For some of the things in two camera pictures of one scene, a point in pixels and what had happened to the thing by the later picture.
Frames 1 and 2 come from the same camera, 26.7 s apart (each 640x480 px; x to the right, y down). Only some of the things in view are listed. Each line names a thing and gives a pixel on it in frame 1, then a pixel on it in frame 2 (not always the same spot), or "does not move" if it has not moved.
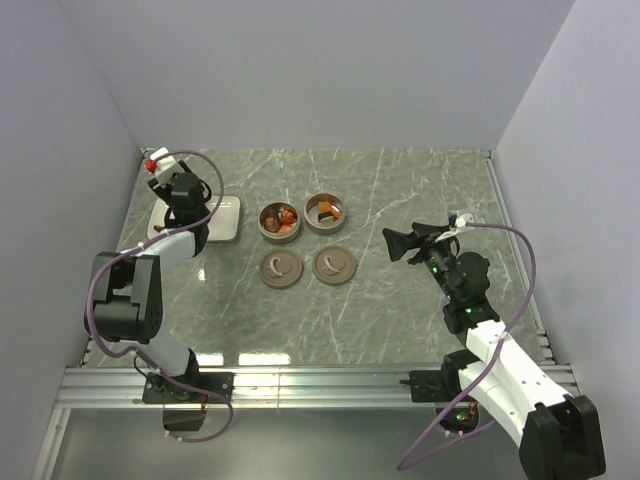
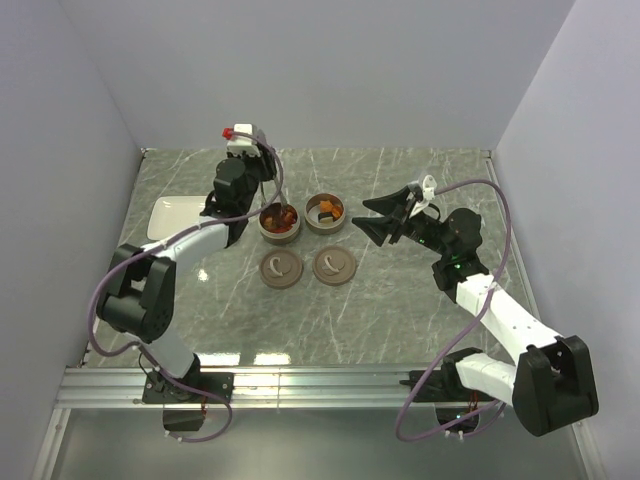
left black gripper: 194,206 → 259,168
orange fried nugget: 326,206 does not move
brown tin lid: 333,265 does not move
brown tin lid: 281,268 does not move
